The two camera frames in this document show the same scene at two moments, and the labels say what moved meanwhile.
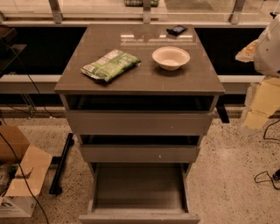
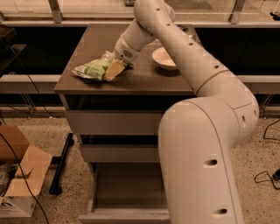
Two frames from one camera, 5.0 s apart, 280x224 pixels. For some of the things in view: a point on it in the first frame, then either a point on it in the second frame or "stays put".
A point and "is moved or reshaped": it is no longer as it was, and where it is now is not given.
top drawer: (139, 115) stays put
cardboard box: (34, 165) stays put
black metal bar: (59, 160) stays put
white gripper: (269, 55) → (124, 54)
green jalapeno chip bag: (114, 64) is moved or reshaped
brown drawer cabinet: (141, 97) stays put
